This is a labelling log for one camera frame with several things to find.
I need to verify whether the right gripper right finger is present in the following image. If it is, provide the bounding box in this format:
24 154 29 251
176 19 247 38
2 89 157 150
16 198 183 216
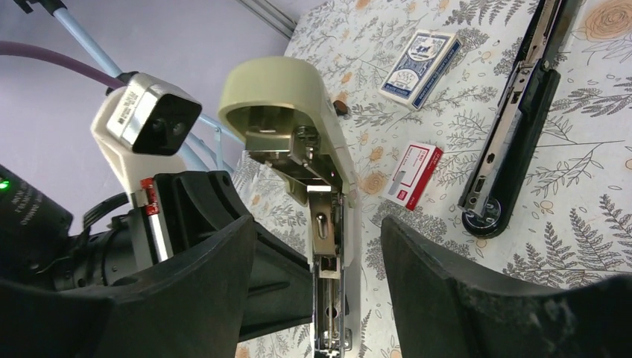
380 216 631 357

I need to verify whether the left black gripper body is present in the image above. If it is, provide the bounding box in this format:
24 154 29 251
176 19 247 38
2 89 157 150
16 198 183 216
128 171 250 271

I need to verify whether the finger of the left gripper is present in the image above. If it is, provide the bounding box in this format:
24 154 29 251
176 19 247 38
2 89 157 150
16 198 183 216
239 223 313 342

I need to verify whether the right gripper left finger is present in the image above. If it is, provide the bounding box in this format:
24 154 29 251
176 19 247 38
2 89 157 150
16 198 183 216
1 216 256 357

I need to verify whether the beige oblong plastic case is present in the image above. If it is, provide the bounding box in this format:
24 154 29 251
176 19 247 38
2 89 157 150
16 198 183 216
218 56 362 357

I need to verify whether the black stapler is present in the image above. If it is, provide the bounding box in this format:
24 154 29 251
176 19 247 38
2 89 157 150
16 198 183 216
458 0 581 239

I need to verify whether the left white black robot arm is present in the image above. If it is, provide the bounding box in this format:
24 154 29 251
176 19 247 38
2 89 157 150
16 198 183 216
1 169 312 340

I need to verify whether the red white staple box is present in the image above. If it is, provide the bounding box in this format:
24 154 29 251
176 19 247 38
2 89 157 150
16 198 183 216
382 141 443 211

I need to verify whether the small black plastic piece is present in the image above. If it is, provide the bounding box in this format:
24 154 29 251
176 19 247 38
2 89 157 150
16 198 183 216
332 100 348 116

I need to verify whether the floral patterned table mat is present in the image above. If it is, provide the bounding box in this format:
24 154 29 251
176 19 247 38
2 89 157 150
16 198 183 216
232 0 632 358

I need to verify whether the blue playing card box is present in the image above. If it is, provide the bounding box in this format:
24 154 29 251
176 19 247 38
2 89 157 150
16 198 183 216
379 30 463 110

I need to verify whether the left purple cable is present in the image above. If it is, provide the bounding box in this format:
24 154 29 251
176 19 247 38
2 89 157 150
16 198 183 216
0 40 124 91

